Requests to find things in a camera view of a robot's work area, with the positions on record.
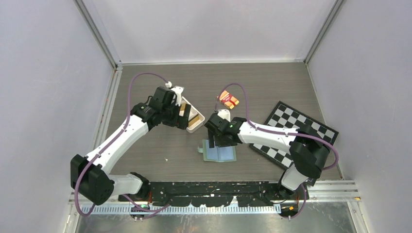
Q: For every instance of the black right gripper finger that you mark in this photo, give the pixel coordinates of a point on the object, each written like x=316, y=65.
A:
x=225, y=141
x=211, y=139

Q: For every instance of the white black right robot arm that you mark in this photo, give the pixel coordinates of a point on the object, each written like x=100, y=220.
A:
x=308, y=151

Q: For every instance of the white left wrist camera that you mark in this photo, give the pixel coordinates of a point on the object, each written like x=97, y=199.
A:
x=178, y=90

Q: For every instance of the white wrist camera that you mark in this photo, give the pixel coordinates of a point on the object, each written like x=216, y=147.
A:
x=178, y=90
x=223, y=114

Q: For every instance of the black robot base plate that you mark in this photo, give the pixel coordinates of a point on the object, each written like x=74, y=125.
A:
x=213, y=194

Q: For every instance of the aluminium frame rail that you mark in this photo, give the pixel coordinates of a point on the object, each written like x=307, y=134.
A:
x=321, y=192

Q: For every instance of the gold credit card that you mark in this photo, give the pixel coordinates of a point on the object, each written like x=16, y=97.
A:
x=184, y=110

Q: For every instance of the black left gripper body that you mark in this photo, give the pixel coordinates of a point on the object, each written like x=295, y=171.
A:
x=170, y=111

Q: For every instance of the mint green card holder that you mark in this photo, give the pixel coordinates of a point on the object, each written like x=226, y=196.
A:
x=216, y=154

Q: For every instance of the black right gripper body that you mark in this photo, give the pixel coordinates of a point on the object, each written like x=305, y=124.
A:
x=217, y=133

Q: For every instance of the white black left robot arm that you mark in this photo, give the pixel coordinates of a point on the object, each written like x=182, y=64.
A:
x=91, y=176

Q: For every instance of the red orange small box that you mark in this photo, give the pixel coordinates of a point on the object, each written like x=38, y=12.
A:
x=228, y=100

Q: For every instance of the white rectangular plastic tray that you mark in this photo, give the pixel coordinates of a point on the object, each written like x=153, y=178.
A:
x=194, y=112

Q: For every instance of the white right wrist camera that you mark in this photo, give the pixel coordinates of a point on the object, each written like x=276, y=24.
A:
x=223, y=114

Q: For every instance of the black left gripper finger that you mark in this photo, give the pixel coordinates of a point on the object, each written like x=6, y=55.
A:
x=183, y=122
x=171, y=121

